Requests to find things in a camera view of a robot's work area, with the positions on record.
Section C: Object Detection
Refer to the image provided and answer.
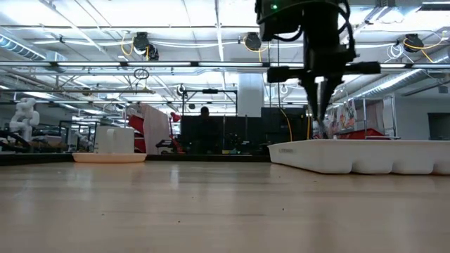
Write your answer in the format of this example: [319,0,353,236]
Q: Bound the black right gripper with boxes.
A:
[266,0,381,122]

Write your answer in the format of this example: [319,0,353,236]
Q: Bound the white plastic cutlery tray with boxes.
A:
[267,139,450,176]

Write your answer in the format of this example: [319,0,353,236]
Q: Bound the red storage bins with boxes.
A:
[312,128,387,141]

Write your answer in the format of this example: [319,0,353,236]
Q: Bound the white column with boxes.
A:
[237,72,265,119]

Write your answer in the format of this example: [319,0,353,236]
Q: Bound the black partition panels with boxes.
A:
[181,107,311,155]

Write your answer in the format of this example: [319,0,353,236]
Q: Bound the person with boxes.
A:
[191,106,221,155]

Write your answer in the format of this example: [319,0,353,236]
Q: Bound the white sheet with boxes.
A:
[139,101,172,155]

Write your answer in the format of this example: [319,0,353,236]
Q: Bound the red cabinet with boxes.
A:
[127,112,146,153]

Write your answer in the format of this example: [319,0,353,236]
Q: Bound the yellow hanging cable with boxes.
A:
[280,108,293,142]

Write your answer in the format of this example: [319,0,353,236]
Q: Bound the black hanging cable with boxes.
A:
[276,39,282,110]
[266,40,272,108]

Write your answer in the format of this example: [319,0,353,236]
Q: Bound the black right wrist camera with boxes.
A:
[258,0,306,42]

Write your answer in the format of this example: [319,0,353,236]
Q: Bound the black overhead rig frame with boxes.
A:
[0,59,450,70]

